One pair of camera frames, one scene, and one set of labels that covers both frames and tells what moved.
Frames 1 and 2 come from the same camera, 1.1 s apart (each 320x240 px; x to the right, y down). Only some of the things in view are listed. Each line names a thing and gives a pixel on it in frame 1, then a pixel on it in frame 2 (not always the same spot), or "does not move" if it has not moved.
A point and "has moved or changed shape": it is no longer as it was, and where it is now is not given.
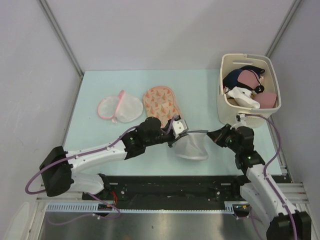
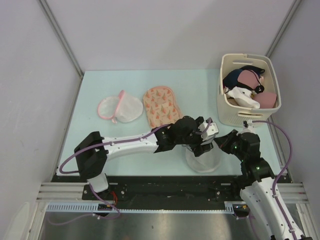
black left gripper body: x=161 y=137 to x=194 y=139
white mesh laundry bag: x=193 y=145 has moved or changed shape
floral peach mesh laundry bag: x=160 y=102 does not move
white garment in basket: x=242 y=97 does not move
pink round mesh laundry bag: x=122 y=109 does not move
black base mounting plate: x=157 y=189 does not move
